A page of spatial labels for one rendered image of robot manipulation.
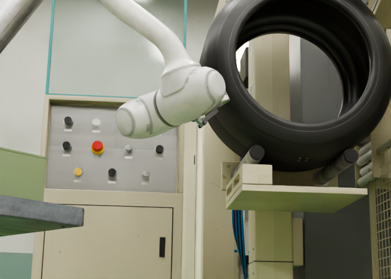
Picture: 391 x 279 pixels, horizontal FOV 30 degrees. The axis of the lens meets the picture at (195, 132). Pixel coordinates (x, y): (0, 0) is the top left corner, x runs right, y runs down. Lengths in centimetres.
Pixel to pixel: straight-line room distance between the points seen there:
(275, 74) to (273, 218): 51
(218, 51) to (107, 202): 87
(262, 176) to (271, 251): 42
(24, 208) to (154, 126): 44
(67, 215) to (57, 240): 121
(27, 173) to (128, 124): 34
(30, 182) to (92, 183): 130
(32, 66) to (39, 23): 73
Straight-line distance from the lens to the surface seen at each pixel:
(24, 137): 1130
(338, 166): 226
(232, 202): 231
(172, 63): 176
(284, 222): 249
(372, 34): 230
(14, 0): 199
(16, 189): 154
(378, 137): 256
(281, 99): 258
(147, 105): 179
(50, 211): 154
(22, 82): 1154
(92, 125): 289
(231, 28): 221
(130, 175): 285
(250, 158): 214
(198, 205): 556
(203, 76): 170
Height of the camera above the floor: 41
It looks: 15 degrees up
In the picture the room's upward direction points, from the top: 1 degrees clockwise
